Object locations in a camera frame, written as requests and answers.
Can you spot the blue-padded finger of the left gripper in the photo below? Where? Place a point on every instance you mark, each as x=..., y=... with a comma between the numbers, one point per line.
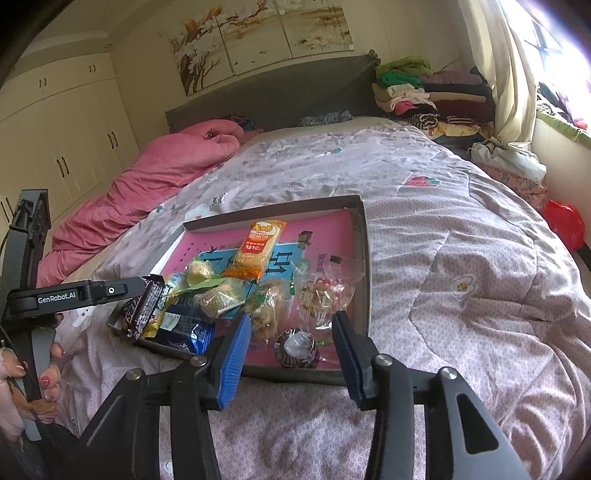
x=117, y=290

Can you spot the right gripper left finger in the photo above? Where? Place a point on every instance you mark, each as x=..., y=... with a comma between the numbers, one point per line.
x=122, y=439

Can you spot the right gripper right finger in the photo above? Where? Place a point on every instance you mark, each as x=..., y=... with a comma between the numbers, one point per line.
x=463, y=440

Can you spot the snickers bar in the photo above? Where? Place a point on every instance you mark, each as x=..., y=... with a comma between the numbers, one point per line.
x=137, y=311

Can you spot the yellow snack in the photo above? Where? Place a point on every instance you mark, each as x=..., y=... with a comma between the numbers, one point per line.
x=152, y=326

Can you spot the blue white snack packet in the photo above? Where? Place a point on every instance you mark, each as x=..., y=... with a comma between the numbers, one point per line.
x=183, y=326

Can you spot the green bag yellow cake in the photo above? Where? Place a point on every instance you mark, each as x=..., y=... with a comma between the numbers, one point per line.
x=199, y=275

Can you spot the round pastry green label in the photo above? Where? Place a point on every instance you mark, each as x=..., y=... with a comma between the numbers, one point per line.
x=219, y=300

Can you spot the small dark chocolate candy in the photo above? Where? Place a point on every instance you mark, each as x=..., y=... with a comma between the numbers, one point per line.
x=296, y=348

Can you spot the clear bag nut cookie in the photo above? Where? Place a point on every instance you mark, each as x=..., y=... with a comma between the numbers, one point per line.
x=325, y=289

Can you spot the orange cracker pack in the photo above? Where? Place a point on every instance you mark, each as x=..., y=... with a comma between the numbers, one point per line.
x=252, y=258

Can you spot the left hand painted nails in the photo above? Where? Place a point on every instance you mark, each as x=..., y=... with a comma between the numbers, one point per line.
x=27, y=394

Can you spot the pink blanket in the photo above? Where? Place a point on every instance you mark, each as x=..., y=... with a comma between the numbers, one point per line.
x=165, y=166

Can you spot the mauve floral quilt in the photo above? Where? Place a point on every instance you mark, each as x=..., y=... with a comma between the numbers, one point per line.
x=464, y=273

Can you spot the cream wardrobe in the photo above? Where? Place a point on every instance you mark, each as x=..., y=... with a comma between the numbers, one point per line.
x=64, y=129

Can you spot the pink and blue book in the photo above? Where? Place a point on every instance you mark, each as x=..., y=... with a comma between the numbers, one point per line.
x=309, y=235

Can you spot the shallow grey cardboard tray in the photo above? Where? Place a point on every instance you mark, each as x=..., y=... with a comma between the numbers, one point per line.
x=269, y=301

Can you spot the red plastic bag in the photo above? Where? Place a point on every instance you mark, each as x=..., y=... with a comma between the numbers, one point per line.
x=566, y=222

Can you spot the white cloth bundle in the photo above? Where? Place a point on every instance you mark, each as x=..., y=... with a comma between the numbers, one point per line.
x=514, y=158

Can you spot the dark grey headboard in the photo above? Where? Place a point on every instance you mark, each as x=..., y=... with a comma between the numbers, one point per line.
x=282, y=97

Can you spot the cream curtain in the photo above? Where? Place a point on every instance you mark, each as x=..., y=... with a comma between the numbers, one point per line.
x=499, y=56

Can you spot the pile of folded clothes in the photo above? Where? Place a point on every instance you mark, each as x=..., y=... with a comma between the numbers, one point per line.
x=453, y=108

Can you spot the blossom wall painting triptych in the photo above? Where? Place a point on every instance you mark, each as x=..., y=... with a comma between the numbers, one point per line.
x=231, y=38

